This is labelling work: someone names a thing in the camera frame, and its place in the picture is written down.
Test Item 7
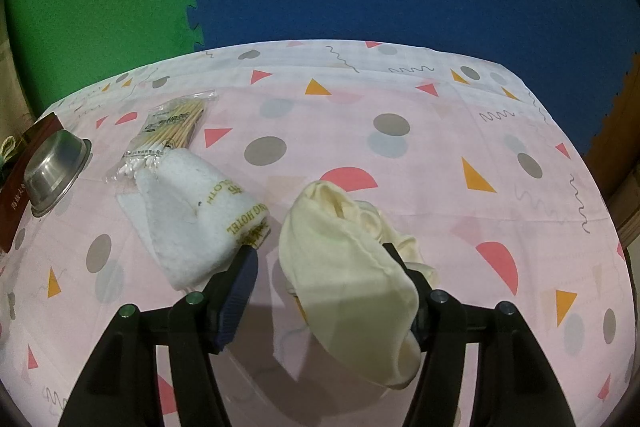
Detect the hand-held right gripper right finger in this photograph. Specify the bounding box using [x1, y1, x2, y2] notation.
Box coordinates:
[381, 243, 576, 427]

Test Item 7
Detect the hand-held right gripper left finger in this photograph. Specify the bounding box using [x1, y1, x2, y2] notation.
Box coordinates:
[57, 246, 260, 427]

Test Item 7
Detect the white towel with gold print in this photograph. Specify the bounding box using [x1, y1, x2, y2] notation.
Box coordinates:
[117, 149, 273, 292]

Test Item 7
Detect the cream satin scrunchie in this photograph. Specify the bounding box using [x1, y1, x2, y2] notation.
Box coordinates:
[277, 179, 440, 390]

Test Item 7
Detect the pink patterned tablecloth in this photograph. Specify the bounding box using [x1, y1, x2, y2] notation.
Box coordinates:
[0, 39, 628, 427]

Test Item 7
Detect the bag of cotton swabs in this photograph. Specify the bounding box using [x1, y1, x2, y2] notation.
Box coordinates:
[105, 89, 221, 182]

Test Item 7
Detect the metal bowl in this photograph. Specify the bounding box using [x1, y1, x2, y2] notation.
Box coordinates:
[24, 129, 93, 218]

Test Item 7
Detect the dark red box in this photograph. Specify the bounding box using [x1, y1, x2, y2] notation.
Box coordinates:
[0, 112, 63, 253]

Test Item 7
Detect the brown foam mat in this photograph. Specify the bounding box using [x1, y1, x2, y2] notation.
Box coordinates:
[582, 57, 640, 253]

